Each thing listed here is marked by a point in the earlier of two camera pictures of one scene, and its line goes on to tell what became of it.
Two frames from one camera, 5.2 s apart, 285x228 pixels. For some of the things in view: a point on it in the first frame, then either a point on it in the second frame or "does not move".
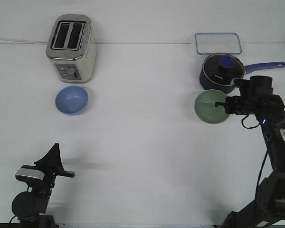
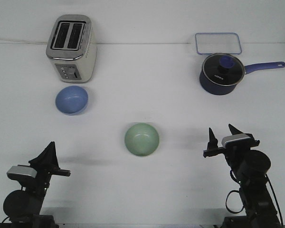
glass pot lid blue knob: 221,69 does not move
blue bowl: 72,100 does not move
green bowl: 205,109 to 142,139
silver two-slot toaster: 71,49 does not move
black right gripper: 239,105 to 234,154
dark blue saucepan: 217,71 does not move
